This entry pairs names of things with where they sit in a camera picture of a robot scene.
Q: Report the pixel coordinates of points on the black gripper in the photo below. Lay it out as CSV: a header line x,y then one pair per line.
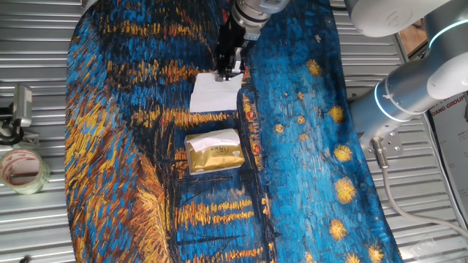
x,y
230,38

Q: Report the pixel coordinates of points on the black tape dispenser tool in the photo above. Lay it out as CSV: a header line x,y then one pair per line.
x,y
29,138

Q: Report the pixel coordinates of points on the clear tape roll red print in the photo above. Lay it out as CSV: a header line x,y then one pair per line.
x,y
36,187

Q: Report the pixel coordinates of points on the white printed poster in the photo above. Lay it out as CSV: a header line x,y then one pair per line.
x,y
453,146

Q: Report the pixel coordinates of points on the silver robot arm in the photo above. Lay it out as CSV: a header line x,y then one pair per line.
x,y
413,87

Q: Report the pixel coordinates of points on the gold tissue pack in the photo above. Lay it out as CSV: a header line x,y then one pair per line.
x,y
215,160

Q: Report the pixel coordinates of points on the starry night painted tablecloth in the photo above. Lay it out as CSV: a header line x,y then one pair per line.
x,y
128,164

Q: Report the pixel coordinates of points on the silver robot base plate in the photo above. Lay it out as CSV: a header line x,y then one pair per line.
x,y
393,144

